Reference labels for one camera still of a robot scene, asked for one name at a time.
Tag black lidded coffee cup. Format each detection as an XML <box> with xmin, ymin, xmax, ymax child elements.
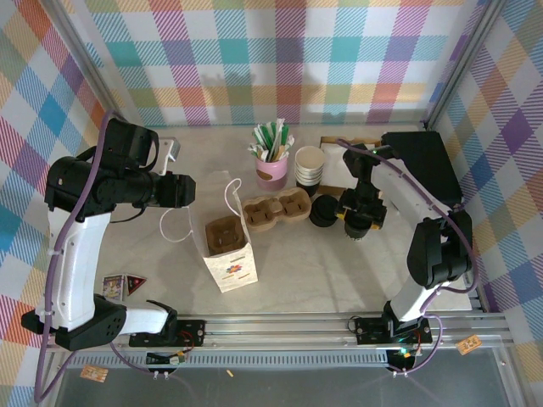
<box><xmin>344</xmin><ymin>215</ymin><xmax>372</xmax><ymax>242</ymax></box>

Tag stack of cardboard cup carriers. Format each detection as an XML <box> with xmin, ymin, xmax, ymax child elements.
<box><xmin>241</xmin><ymin>188</ymin><xmax>309</xmax><ymax>233</ymax></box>

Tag white printed paper bag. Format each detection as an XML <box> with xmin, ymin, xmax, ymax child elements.
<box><xmin>159</xmin><ymin>170</ymin><xmax>259</xmax><ymax>293</ymax></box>

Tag stack of black lids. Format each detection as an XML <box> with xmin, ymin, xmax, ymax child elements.
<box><xmin>308</xmin><ymin>194</ymin><xmax>340</xmax><ymax>228</ymax></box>

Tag brown cardboard napkin tray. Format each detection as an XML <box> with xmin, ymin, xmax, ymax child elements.
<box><xmin>318</xmin><ymin>136</ymin><xmax>383</xmax><ymax>198</ymax></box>

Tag stack of white napkins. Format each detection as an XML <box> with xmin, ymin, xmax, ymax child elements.
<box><xmin>321</xmin><ymin>142</ymin><xmax>353</xmax><ymax>187</ymax></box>

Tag stack of paper cups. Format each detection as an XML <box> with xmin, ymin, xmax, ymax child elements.
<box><xmin>294</xmin><ymin>146</ymin><xmax>326</xmax><ymax>199</ymax></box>

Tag black hard case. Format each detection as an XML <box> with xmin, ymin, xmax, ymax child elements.
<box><xmin>381</xmin><ymin>130</ymin><xmax>464</xmax><ymax>204</ymax></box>

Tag pink straw canister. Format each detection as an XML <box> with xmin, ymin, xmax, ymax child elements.
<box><xmin>254</xmin><ymin>155</ymin><xmax>289</xmax><ymax>192</ymax></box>

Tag black red triangle sticker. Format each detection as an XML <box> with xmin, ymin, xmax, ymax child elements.
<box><xmin>126</xmin><ymin>274</ymin><xmax>148</xmax><ymax>297</ymax></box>

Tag colourful small card box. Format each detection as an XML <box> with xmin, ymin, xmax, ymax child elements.
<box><xmin>100</xmin><ymin>274</ymin><xmax>127</xmax><ymax>305</ymax></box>

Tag black yellow power connector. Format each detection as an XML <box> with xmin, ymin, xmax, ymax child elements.
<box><xmin>388</xmin><ymin>345</ymin><xmax>422</xmax><ymax>361</ymax></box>
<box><xmin>145</xmin><ymin>349</ymin><xmax>188</xmax><ymax>367</ymax></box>

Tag orange sticker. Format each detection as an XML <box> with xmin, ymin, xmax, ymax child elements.
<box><xmin>456</xmin><ymin>334</ymin><xmax>483</xmax><ymax>356</ymax></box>
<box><xmin>81</xmin><ymin>365</ymin><xmax>109</xmax><ymax>382</ymax></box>

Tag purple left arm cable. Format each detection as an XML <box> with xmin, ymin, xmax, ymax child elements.
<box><xmin>32</xmin><ymin>109</ymin><xmax>171</xmax><ymax>404</ymax></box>

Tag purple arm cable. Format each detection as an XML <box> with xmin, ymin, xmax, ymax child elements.
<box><xmin>336</xmin><ymin>137</ymin><xmax>480</xmax><ymax>378</ymax></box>
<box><xmin>32</xmin><ymin>109</ymin><xmax>171</xmax><ymax>404</ymax></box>

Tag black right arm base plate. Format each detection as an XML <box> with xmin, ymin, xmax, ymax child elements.
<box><xmin>354</xmin><ymin>315</ymin><xmax>434</xmax><ymax>345</ymax></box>

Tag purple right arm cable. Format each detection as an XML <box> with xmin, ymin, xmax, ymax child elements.
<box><xmin>336</xmin><ymin>137</ymin><xmax>480</xmax><ymax>378</ymax></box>

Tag aluminium side rail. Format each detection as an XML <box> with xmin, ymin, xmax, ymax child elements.
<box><xmin>464</xmin><ymin>275</ymin><xmax>484</xmax><ymax>313</ymax></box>

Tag aluminium frame post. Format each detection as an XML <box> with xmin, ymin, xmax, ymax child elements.
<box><xmin>422</xmin><ymin>0</ymin><xmax>510</xmax><ymax>131</ymax></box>
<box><xmin>44</xmin><ymin>0</ymin><xmax>124</xmax><ymax>124</ymax></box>

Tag aluminium front rail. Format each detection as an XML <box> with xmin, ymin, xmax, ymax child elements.
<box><xmin>46</xmin><ymin>315</ymin><xmax>512</xmax><ymax>353</ymax></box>

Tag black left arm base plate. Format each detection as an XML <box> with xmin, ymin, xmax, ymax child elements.
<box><xmin>128</xmin><ymin>318</ymin><xmax>207</xmax><ymax>348</ymax></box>

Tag grey slotted cable duct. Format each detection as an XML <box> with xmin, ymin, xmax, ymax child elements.
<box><xmin>65</xmin><ymin>350</ymin><xmax>394</xmax><ymax>370</ymax></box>

